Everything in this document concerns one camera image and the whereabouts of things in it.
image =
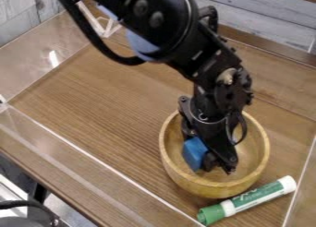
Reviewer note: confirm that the brown wooden bowl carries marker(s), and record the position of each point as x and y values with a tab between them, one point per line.
215	184

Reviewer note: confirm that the clear acrylic tray wall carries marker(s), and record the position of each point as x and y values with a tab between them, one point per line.
80	126

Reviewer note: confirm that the blue rectangular block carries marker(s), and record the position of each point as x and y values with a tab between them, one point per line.
194	152

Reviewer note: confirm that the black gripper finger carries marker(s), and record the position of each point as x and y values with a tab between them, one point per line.
190	131
211	161

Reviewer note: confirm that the green white marker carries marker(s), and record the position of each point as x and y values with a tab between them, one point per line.
248	200

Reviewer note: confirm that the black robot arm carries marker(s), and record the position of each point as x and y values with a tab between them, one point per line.
176	33

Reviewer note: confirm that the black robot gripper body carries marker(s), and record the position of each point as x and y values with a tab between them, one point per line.
215	131

